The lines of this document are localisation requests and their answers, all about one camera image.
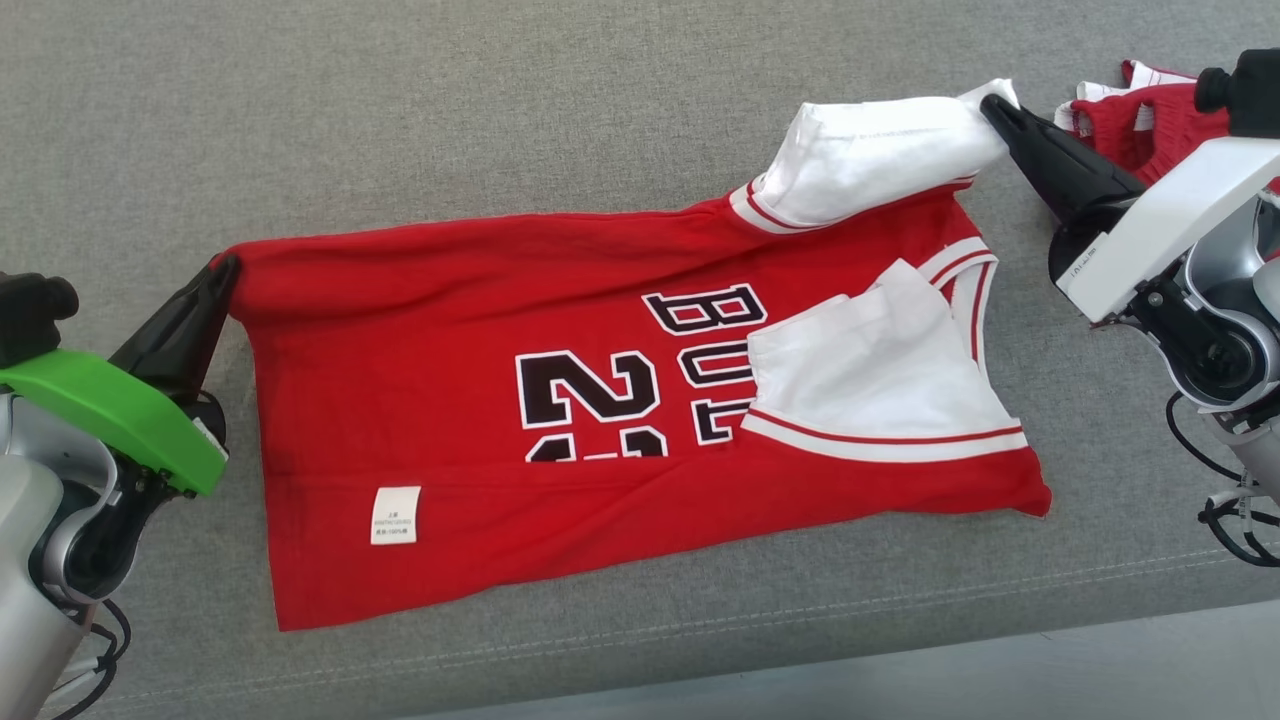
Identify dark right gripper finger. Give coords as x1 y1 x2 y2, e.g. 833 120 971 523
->
983 97 1121 223
983 94 1146 201

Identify grey fabric sofa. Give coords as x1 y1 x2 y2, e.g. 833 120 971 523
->
0 0 1280 720

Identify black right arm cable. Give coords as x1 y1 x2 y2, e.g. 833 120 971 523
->
1165 393 1280 568

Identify red Bulls shorts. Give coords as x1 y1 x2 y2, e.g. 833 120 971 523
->
1053 58 1280 196

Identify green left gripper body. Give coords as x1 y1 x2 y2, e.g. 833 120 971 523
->
0 348 230 498

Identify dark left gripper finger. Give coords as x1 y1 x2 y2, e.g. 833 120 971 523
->
150 255 241 397
108 255 233 373

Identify red Bulls jersey white sleeves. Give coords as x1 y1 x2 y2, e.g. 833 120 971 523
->
212 78 1053 633

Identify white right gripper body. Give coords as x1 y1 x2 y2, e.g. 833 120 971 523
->
1055 137 1280 324

